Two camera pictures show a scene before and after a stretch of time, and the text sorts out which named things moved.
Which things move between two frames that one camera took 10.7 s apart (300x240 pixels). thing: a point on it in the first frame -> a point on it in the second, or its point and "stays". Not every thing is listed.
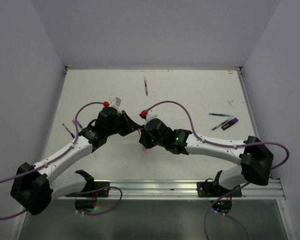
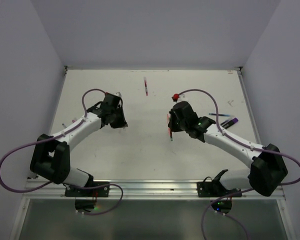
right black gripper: (144, 140) -> (173, 127)
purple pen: (220, 125) stays
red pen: (146, 86) stays
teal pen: (219, 114) stays
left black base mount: (85, 199) stays
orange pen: (140, 133) -> (168, 121)
